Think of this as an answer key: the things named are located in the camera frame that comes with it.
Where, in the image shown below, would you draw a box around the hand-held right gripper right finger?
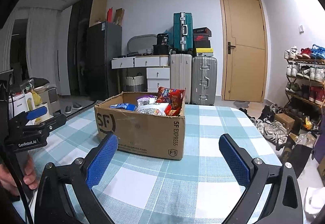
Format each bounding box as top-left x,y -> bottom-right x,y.
219,134 -> 304,224

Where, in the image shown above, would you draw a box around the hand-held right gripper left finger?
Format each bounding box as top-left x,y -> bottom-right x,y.
34,134 -> 119,224

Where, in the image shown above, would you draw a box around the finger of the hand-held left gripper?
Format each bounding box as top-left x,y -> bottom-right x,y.
8,106 -> 49,128
22,114 -> 67,136

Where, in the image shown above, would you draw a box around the brown cardboard box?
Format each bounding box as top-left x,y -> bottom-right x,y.
94,91 -> 186,161

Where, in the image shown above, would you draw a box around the blue cookie packet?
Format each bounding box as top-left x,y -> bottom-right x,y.
110,103 -> 138,111

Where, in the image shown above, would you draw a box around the white red snack packet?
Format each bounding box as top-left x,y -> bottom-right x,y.
136,102 -> 170,116

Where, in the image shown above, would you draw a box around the white purple snack packet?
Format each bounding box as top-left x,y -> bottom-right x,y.
137,96 -> 157,106

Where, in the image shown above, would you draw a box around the red roll snack bag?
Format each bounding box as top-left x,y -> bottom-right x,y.
155,86 -> 186,116

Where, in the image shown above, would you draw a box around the person's left hand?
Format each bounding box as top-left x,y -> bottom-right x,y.
0,155 -> 40,196

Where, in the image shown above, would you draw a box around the cream tumbler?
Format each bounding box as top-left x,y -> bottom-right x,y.
36,102 -> 50,123

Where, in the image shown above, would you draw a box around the yellow plastic bag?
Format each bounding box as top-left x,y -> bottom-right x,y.
32,89 -> 42,123

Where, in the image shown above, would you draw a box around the white electric kettle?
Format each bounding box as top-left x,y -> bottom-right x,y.
9,92 -> 33,125

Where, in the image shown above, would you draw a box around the white bin black lid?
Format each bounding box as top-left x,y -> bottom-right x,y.
30,77 -> 58,113

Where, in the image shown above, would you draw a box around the pile of sneakers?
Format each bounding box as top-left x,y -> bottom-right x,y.
255,105 -> 288,143

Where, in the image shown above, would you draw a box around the black shopping bag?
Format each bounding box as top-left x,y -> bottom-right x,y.
275,135 -> 315,179

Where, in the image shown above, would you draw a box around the small closed cardboard box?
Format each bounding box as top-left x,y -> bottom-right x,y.
274,113 -> 295,129

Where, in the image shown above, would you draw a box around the white curtain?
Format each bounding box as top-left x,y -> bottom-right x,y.
27,8 -> 61,92

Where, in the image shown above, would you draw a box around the clear plastic bag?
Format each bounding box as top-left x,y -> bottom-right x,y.
296,131 -> 319,146

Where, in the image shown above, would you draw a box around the dark wardrobe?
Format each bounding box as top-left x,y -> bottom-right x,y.
67,0 -> 95,96

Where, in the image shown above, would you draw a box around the dark refrigerator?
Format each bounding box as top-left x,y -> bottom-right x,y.
86,21 -> 123,97

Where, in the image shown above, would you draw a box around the woven laundry basket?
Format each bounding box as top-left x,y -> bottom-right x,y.
126,73 -> 144,92

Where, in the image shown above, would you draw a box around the purple bag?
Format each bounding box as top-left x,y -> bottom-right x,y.
311,141 -> 325,163

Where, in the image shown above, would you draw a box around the silver suitcase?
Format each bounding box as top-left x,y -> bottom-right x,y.
191,56 -> 218,106

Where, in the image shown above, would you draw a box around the open cardboard box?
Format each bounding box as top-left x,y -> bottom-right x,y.
317,158 -> 325,185

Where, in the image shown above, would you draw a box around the white plastic bag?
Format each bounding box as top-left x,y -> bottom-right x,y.
303,186 -> 325,217

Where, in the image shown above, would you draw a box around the metal shoe rack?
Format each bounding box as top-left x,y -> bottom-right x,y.
284,58 -> 325,123

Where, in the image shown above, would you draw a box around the wooden door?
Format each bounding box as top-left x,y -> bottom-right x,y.
218,0 -> 268,103

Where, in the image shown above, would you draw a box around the cream suitcase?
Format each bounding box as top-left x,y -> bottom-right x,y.
170,53 -> 193,104

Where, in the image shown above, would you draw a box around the white drawer desk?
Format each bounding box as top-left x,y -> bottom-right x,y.
111,55 -> 171,93

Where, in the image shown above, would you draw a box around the rows of assorted shoes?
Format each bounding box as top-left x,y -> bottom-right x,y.
283,45 -> 325,106

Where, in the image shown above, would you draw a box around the grey oval mirror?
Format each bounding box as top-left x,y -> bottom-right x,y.
127,34 -> 158,55

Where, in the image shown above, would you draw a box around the tan flat cardboard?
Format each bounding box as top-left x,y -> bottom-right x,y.
90,0 -> 107,27

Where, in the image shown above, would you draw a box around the slim brown box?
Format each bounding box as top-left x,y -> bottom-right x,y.
114,8 -> 125,26

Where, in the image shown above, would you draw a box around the black storage container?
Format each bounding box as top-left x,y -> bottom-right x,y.
153,44 -> 170,55

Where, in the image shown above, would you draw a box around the brown black shoe box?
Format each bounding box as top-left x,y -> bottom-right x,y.
193,27 -> 212,35

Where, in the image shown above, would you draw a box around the teal suitcase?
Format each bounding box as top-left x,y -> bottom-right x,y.
173,12 -> 194,53

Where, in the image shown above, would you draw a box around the black cable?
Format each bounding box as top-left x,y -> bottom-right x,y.
0,148 -> 35,224

